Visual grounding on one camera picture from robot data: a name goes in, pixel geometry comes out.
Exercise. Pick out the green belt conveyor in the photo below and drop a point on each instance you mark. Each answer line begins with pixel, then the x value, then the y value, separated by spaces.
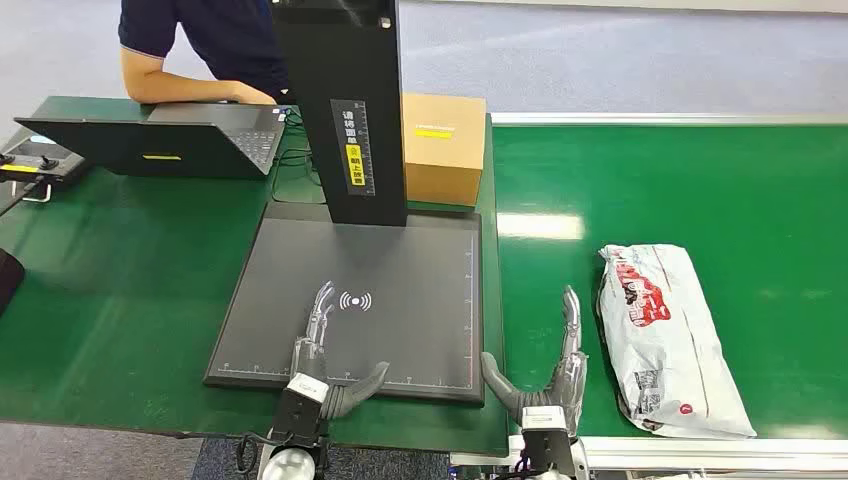
pixel 729 199

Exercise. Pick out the person's right forearm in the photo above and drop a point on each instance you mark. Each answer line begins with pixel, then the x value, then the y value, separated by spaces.
pixel 179 89

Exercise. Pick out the person's right hand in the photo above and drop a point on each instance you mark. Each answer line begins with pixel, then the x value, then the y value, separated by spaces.
pixel 255 95

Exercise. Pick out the white red-printed plastic mailer package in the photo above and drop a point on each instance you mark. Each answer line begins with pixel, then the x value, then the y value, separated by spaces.
pixel 669 344

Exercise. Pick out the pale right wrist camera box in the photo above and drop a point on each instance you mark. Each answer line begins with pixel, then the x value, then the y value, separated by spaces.
pixel 544 418

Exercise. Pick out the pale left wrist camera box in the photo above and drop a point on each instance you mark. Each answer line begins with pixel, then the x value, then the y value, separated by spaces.
pixel 308 387

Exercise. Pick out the black weighing device column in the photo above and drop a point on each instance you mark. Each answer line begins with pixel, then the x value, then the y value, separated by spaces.
pixel 344 66

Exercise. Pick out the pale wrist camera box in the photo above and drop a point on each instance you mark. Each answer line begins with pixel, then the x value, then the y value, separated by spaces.
pixel 308 387
pixel 544 418

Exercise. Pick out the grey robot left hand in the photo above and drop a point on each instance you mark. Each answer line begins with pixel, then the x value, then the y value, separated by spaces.
pixel 308 358

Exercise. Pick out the black joystick remote controller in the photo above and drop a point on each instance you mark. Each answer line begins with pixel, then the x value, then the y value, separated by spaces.
pixel 40 166

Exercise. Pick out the black weighing device platform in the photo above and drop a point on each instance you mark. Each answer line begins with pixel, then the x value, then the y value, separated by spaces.
pixel 397 318

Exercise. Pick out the black rounded object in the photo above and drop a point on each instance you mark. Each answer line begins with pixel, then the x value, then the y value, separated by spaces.
pixel 8 281

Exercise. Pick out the person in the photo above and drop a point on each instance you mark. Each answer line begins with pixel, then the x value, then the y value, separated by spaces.
pixel 218 33

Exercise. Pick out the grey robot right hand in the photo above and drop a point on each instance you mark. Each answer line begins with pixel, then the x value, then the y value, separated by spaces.
pixel 566 384

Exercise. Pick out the brown cardboard box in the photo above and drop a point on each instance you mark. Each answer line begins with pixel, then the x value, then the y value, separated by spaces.
pixel 442 159

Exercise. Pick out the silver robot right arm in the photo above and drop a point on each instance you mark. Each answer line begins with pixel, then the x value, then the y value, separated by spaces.
pixel 550 454

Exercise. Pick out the black laptop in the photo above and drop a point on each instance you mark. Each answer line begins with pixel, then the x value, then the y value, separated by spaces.
pixel 166 142

